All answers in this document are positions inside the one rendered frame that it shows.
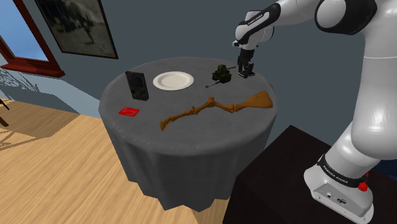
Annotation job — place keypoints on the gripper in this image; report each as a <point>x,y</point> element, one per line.
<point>245,57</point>

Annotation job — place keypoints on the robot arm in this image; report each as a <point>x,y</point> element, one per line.
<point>378,102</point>

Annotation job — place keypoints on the dark green toy tank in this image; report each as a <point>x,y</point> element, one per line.
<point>222,75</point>

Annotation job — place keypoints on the brown skeletal leg bones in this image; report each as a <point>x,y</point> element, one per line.
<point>254,100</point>

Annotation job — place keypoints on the white round plate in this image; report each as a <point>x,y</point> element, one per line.
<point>173,81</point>

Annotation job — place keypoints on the round table with grey cloth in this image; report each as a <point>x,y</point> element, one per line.
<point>186,149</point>

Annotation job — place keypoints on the black handheld game console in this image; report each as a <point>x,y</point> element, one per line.
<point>136,85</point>

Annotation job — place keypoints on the dark robot stand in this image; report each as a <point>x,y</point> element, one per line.
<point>279,186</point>

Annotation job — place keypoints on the red flat card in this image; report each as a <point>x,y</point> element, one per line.
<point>129,111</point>

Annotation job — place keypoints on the red framed window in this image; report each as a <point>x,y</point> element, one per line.
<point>29,63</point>

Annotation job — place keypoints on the dark framed wall picture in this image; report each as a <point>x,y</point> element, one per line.
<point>77,24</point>

